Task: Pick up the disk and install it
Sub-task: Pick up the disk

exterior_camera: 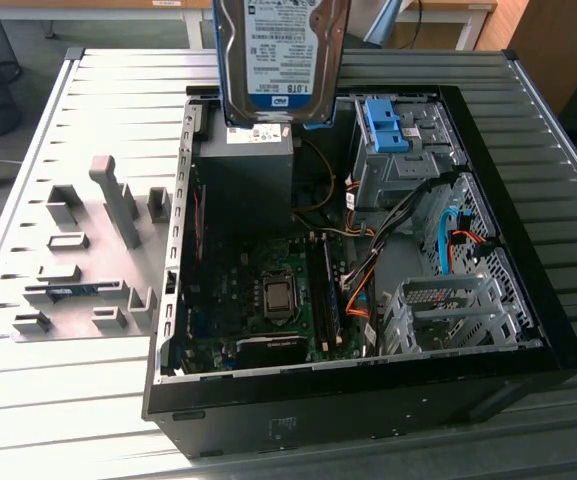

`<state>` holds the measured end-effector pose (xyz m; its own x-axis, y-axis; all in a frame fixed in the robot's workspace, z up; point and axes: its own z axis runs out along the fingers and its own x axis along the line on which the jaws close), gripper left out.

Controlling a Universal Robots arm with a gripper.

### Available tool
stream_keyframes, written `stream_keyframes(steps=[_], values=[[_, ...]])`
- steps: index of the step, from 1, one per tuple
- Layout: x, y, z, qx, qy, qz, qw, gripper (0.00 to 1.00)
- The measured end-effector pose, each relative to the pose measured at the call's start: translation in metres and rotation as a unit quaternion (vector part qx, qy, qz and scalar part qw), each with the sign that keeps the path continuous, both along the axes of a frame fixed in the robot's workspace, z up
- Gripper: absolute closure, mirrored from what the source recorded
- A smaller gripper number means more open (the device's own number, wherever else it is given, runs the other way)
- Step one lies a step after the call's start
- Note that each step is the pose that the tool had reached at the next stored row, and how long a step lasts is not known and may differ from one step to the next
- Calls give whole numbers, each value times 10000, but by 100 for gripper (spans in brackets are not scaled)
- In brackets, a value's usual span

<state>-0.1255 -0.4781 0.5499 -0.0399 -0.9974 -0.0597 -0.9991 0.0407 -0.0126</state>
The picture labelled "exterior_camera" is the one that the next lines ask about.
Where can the hard disk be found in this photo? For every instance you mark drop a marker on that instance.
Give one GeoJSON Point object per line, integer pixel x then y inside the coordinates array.
{"type": "Point", "coordinates": [278, 60]}

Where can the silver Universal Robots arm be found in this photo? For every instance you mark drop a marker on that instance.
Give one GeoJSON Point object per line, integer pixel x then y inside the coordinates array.
{"type": "Point", "coordinates": [383, 25]}

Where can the metal disk bay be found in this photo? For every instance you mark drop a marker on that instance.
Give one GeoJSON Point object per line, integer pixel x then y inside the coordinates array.
{"type": "Point", "coordinates": [468, 281]}

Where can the silver CPU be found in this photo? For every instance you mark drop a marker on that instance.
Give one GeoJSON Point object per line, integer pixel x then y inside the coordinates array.
{"type": "Point", "coordinates": [279, 296]}

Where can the black RAM stick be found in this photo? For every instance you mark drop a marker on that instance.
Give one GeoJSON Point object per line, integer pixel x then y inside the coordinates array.
{"type": "Point", "coordinates": [333, 295]}

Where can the green motherboard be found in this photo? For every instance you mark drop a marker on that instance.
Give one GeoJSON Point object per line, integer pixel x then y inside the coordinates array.
{"type": "Point", "coordinates": [304, 310]}

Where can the CPU socket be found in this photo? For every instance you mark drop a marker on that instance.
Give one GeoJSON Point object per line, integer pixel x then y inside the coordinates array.
{"type": "Point", "coordinates": [279, 312]}

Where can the grey power supply unit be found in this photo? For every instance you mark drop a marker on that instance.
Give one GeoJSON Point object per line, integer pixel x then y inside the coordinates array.
{"type": "Point", "coordinates": [248, 170]}

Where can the black graphics card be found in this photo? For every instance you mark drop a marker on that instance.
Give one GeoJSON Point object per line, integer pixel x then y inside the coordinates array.
{"type": "Point", "coordinates": [273, 350]}

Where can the metal optical drive cage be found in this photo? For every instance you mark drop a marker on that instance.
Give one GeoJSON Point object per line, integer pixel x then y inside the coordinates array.
{"type": "Point", "coordinates": [403, 175]}

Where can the blue plastic drive latch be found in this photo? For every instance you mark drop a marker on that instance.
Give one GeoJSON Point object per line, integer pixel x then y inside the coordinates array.
{"type": "Point", "coordinates": [385, 130]}

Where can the black PC case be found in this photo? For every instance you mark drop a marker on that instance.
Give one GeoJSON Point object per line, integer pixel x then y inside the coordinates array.
{"type": "Point", "coordinates": [318, 410]}

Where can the grey parts rack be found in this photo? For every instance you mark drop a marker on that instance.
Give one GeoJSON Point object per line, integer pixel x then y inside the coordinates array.
{"type": "Point", "coordinates": [93, 300]}

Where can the wooden desk with white legs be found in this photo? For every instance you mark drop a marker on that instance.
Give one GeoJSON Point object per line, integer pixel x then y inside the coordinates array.
{"type": "Point", "coordinates": [468, 7]}

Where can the wooden cabinet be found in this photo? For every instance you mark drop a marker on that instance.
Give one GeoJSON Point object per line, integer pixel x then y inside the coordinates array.
{"type": "Point", "coordinates": [558, 50]}

